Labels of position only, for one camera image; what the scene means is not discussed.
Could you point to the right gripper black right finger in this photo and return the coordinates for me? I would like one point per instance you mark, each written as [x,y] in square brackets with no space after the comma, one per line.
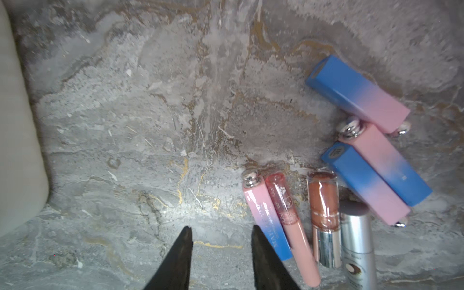
[269,271]

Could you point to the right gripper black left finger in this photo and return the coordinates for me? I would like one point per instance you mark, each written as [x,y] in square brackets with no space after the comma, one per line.
[174,271]

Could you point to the pink blue lipstick silver cap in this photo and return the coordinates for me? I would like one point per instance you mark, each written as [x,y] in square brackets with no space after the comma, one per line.
[262,208]

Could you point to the slim pink lip gloss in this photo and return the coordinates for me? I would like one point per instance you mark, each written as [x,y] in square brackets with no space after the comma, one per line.
[294,230]

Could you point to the brown lip gloss tube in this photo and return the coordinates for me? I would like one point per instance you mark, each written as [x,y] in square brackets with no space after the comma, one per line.
[324,205]

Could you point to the silver lipstick tube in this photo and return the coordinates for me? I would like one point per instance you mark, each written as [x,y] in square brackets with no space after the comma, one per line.
[358,254]

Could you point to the white plastic storage box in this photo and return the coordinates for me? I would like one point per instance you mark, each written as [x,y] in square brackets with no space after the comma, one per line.
[24,181]

